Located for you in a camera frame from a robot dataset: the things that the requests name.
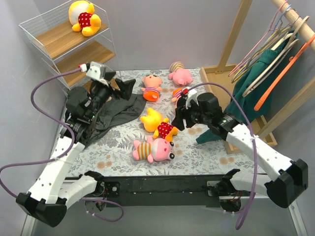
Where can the orange plastic hanger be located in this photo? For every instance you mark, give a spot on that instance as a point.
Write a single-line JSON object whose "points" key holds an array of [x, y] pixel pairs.
{"points": [[292, 60]]}

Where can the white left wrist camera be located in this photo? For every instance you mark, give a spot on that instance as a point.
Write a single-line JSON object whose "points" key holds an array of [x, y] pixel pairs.
{"points": [[94, 70]]}

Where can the pink frog plush striped shirt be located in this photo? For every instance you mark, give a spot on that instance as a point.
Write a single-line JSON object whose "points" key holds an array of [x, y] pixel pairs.
{"points": [[153, 150]]}

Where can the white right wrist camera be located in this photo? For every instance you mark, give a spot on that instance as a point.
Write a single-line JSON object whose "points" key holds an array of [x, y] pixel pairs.
{"points": [[189, 94]]}

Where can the beige wooden hanger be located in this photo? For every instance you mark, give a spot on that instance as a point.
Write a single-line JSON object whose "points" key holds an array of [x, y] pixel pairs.
{"points": [[292, 41]]}

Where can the wooden clothes rack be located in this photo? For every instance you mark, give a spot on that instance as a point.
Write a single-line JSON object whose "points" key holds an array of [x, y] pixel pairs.
{"points": [[219, 73]]}

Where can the floral table mat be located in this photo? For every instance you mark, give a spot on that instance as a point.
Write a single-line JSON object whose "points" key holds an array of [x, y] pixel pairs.
{"points": [[112, 156]]}

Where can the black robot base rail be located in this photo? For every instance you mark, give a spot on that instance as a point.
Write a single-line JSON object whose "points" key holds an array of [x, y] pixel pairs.
{"points": [[201, 190]]}

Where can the pink wire hanger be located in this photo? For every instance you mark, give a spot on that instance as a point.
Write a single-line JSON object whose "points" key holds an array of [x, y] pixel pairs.
{"points": [[256, 44]]}

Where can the dark grey cloth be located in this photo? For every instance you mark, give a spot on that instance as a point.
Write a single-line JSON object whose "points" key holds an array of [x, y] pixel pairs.
{"points": [[114, 113]]}

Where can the peach doll plush striped shirt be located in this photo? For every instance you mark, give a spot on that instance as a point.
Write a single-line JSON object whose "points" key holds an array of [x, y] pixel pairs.
{"points": [[151, 87]]}

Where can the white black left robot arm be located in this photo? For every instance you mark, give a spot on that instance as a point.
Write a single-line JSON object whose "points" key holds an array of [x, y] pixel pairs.
{"points": [[46, 200]]}

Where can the white wire wooden shelf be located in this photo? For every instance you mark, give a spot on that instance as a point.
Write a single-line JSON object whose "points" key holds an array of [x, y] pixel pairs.
{"points": [[61, 49]]}

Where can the yellow bear plush polka shirt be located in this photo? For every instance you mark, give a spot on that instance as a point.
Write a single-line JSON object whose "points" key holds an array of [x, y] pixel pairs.
{"points": [[83, 19]]}

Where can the pink pig plush striped hat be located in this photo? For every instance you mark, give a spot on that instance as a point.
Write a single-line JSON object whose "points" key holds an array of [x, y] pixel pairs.
{"points": [[179, 75]]}

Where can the small orange striped plush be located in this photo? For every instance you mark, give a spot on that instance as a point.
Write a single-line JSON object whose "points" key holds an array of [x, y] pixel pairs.
{"points": [[176, 95]]}

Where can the orange bear plush polka shirt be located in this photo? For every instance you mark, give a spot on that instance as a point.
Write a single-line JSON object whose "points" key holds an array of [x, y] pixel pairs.
{"points": [[155, 123]]}

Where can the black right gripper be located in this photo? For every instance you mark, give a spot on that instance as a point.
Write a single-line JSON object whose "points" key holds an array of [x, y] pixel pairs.
{"points": [[183, 115]]}

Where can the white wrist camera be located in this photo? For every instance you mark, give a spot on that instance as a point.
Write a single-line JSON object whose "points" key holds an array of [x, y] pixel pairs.
{"points": [[189, 94], [94, 70]]}

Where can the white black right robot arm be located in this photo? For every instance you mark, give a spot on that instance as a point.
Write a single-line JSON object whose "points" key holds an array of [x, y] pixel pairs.
{"points": [[256, 147]]}

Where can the dark green garment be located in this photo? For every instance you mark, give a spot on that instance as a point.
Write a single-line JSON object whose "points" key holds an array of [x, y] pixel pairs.
{"points": [[247, 103]]}

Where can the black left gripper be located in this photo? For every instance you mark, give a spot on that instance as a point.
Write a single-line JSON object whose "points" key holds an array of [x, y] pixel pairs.
{"points": [[112, 82]]}

